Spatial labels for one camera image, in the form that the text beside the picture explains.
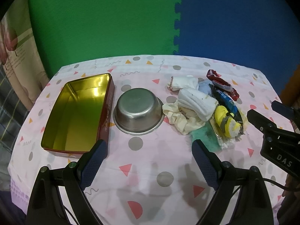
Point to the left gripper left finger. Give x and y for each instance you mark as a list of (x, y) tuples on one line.
[(91, 161)]

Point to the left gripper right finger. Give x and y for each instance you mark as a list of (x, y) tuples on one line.
[(207, 162)]

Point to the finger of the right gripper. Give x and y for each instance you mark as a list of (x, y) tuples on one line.
[(259, 121), (287, 112)]

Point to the red silver satin pouch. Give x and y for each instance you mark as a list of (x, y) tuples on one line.
[(218, 82)]

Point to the brown foam mat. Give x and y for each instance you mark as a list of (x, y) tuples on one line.
[(290, 94)]

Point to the teal green cloth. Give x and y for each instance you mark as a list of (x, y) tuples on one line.
[(208, 137)]

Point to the yellow grey baby sock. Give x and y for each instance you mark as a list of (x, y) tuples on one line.
[(226, 122)]

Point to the cream cloth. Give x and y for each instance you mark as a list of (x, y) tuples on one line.
[(183, 119)]

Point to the gold red tin box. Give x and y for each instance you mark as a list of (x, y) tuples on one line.
[(80, 116)]

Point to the black blue snack packet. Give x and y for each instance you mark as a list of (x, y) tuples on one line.
[(227, 102)]

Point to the white ribbed sock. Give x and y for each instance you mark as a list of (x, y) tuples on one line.
[(202, 104)]

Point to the stainless steel bowl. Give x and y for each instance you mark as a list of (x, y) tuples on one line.
[(138, 112)]

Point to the patterned pink tablecloth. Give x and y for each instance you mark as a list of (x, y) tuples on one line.
[(149, 179)]

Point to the light blue towel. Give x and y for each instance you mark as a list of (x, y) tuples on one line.
[(204, 86)]

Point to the white folded sock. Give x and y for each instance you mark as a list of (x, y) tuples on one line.
[(182, 82)]

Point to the blue foam mat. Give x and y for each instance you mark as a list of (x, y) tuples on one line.
[(259, 34)]

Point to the grey plaid cloth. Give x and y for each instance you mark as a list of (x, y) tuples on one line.
[(12, 113)]

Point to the beige leaf print curtain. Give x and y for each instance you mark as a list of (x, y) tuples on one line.
[(19, 54)]

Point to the green foam mat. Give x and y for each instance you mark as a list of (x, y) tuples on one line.
[(70, 31)]

